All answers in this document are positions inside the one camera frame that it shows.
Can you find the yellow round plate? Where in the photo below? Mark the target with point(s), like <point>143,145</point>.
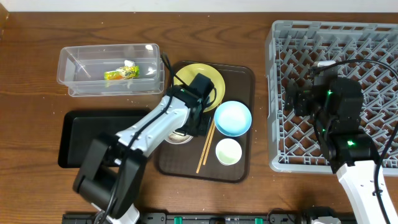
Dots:
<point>188,72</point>

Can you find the white napkin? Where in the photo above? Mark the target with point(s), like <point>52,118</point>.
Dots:
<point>129,63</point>

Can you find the clear plastic waste bin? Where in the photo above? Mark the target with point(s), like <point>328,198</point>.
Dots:
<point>82,69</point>

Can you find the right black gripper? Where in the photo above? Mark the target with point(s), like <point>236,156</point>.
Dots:
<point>303,95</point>

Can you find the light blue bowl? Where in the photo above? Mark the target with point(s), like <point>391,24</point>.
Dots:
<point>233,118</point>

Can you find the white rice bowl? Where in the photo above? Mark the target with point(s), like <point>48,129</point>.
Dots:
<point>176,138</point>

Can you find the wooden chopstick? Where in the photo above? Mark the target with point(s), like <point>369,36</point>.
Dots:
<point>201,158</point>
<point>208,141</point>

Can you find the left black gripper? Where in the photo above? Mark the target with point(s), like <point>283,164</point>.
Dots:
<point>196,125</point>

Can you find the brown plastic serving tray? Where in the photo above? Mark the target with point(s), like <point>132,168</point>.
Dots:
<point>182,159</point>

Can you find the green yellow snack wrapper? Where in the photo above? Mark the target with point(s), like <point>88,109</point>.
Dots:
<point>122,73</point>

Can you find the small white green cup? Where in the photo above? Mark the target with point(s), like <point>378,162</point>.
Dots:
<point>228,151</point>

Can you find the grey dishwasher rack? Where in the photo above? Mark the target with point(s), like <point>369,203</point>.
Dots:
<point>365,52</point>

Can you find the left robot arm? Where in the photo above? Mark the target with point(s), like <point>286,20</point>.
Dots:
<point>111,173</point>

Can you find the black food waste tray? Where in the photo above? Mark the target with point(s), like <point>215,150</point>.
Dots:
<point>80,127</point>

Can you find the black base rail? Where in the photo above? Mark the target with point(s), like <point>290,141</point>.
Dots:
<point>161,218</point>

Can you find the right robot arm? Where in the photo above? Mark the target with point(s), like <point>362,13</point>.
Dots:
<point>353,156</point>

